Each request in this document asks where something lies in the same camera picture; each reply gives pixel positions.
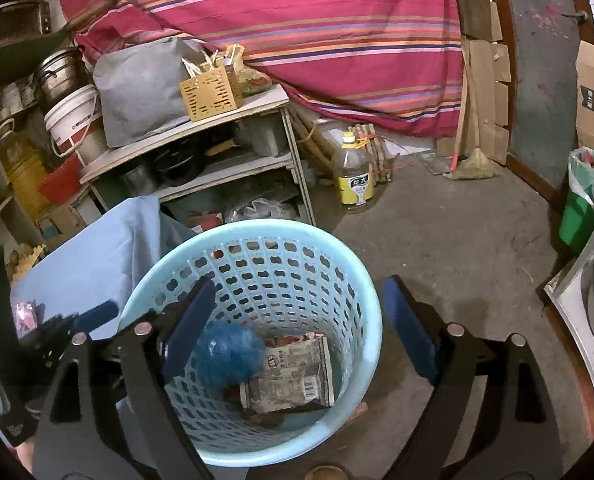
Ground yellow oil jug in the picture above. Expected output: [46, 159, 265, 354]
[0, 119, 52, 218]

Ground large metal pot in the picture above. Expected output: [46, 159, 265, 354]
[34, 47, 90, 106]

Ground blue tablecloth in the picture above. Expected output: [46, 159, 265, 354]
[0, 195, 198, 441]

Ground brown metal appliance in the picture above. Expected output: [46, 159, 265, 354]
[0, 0, 54, 45]

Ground low wooden cabinet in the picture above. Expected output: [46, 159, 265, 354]
[79, 84, 318, 241]

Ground light blue plastic basket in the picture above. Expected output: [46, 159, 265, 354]
[118, 219, 383, 466]

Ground black pan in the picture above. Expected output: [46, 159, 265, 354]
[154, 137, 206, 186]

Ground brown cardboard box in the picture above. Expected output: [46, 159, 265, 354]
[37, 204, 95, 248]

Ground pink foil packet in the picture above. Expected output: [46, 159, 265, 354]
[14, 300, 40, 338]

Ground red scalloped plastic basket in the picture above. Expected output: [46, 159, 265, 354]
[37, 156, 84, 206]

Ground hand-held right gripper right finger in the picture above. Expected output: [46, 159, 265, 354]
[382, 275, 563, 480]

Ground grey metal door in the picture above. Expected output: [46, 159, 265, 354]
[502, 0, 594, 201]

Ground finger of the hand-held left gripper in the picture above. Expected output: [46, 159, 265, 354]
[19, 300, 120, 361]

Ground plastic oil bottle yellow label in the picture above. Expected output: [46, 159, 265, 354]
[331, 131, 375, 215]

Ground blue plastic bag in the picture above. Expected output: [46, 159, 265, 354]
[194, 321, 267, 391]

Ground bundle of pale utensils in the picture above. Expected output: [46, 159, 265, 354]
[181, 44, 243, 80]

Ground stack of cardboard pieces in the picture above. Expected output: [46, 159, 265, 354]
[460, 0, 513, 162]

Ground small metal pot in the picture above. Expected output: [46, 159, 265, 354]
[119, 162, 158, 194]

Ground colourful snack bag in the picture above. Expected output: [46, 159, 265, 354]
[239, 65, 273, 99]

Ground white plastic bucket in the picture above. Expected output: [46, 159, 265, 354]
[43, 84, 108, 166]

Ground grey fabric bag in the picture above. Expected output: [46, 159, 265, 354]
[93, 36, 208, 150]

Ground tied bundle of wooden sticks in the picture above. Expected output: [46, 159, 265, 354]
[349, 122, 399, 187]

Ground yellow perforated utensil holder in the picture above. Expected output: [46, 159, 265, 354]
[178, 64, 243, 123]

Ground straw broom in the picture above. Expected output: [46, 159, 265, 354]
[450, 67, 498, 181]

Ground red striped blanket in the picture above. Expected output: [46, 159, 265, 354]
[52, 0, 465, 138]

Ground crumpled clear plastic bags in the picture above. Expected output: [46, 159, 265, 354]
[224, 197, 298, 224]

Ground beige printed snack packet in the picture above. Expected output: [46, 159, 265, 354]
[239, 332, 335, 411]

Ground green trash bin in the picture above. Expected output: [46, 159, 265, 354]
[557, 146, 594, 256]

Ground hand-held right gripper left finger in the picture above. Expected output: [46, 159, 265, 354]
[31, 277, 217, 480]

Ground yellow egg tray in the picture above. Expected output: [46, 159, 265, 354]
[9, 244, 46, 281]

